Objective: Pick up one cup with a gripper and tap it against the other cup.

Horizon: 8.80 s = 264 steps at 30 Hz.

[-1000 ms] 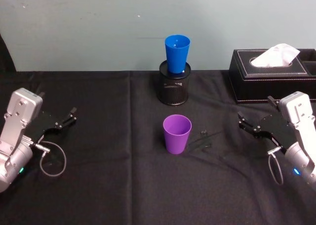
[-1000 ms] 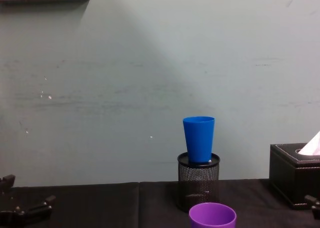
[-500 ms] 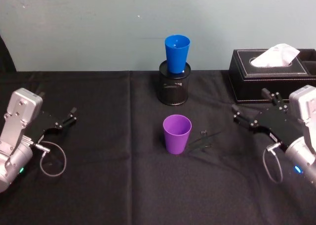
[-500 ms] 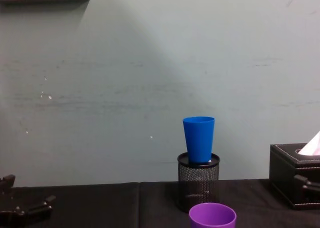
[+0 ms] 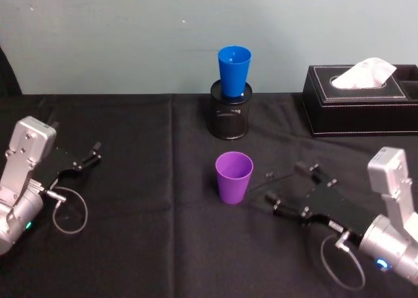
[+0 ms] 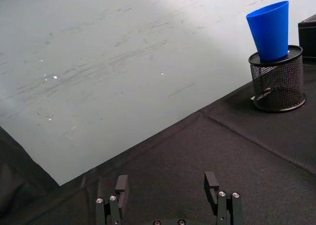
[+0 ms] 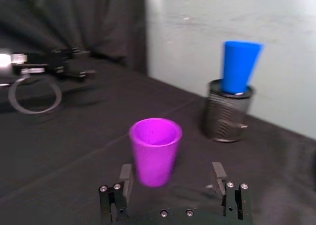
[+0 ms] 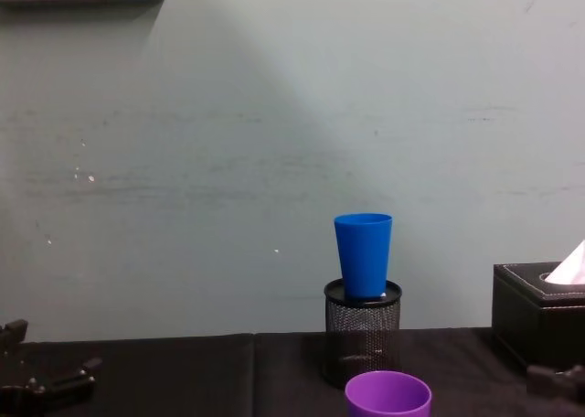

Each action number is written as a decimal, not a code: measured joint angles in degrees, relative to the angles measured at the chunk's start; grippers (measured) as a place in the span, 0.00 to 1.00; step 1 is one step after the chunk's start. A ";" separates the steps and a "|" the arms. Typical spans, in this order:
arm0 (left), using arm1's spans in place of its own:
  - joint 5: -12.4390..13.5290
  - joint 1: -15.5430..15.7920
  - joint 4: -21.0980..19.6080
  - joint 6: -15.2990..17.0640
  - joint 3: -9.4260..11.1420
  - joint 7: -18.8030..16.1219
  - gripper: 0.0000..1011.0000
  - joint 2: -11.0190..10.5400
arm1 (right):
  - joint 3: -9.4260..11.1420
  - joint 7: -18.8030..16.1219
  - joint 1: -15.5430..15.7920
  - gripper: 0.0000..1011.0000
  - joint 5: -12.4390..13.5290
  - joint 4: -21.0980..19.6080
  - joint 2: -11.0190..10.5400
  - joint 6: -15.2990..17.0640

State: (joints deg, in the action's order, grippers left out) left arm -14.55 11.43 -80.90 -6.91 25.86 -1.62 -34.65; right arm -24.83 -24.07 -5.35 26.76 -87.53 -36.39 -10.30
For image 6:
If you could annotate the black box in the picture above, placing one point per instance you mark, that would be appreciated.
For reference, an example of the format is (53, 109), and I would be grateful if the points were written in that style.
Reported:
(307, 38)

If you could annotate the black mesh pen holder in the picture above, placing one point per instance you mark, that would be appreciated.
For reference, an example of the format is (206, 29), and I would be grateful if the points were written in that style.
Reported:
(279, 83)

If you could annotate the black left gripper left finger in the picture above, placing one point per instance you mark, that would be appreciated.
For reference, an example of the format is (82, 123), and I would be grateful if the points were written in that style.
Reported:
(121, 193)

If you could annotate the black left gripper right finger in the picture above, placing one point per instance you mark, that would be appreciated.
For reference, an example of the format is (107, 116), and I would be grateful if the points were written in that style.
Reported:
(215, 195)

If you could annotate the black table cloth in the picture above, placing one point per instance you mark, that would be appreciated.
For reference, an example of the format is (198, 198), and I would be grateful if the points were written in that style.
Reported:
(192, 165)

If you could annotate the blue plastic cup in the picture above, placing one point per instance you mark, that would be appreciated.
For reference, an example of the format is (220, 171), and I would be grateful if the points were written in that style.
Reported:
(270, 30)

